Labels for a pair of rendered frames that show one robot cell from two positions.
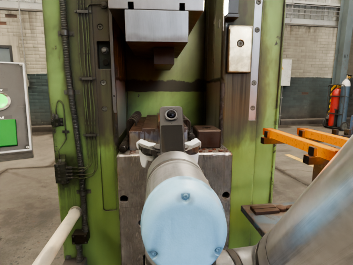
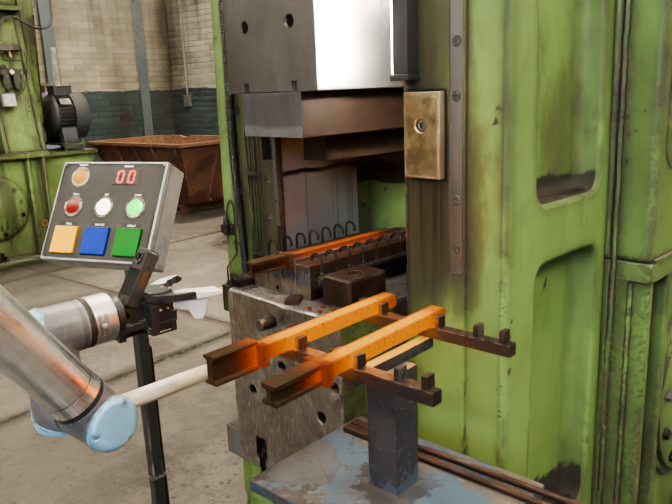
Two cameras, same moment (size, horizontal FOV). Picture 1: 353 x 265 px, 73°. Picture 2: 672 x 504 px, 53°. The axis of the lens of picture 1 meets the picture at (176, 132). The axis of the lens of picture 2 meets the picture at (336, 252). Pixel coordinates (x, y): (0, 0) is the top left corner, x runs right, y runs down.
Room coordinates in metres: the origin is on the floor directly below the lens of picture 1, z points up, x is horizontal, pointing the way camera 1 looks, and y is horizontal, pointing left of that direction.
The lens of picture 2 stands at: (-0.04, -1.17, 1.37)
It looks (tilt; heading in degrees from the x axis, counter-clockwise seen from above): 14 degrees down; 50
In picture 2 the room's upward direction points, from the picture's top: 2 degrees counter-clockwise
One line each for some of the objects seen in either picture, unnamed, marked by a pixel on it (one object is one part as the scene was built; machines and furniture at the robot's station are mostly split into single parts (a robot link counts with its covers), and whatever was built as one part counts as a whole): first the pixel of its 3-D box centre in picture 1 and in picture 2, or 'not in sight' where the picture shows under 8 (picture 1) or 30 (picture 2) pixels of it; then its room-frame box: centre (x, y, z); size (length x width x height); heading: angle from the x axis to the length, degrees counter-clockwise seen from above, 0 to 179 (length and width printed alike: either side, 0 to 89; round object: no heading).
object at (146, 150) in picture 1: (153, 149); not in sight; (0.49, 0.05, 1.00); 0.09 x 0.05 x 0.02; 41
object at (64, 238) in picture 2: not in sight; (65, 239); (0.52, 0.64, 1.01); 0.07 x 0.05 x 0.07; 120
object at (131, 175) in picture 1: (170, 184); (366, 360); (1.03, 0.02, 0.69); 0.56 x 0.38 x 0.45; 5
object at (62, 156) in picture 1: (63, 172); (232, 297); (0.90, 0.44, 0.80); 0.06 x 0.03 x 0.14; 95
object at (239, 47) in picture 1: (239, 49); (424, 135); (0.97, -0.24, 1.27); 0.09 x 0.02 x 0.17; 95
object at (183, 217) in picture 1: (180, 209); (51, 333); (0.28, -0.01, 0.98); 0.12 x 0.09 x 0.10; 5
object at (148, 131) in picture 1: (158, 128); (345, 256); (1.02, 0.08, 0.96); 0.42 x 0.20 x 0.09; 5
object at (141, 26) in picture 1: (156, 39); (339, 110); (1.02, 0.08, 1.32); 0.42 x 0.20 x 0.10; 5
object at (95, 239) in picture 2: not in sight; (96, 241); (0.57, 0.55, 1.01); 0.07 x 0.05 x 0.07; 120
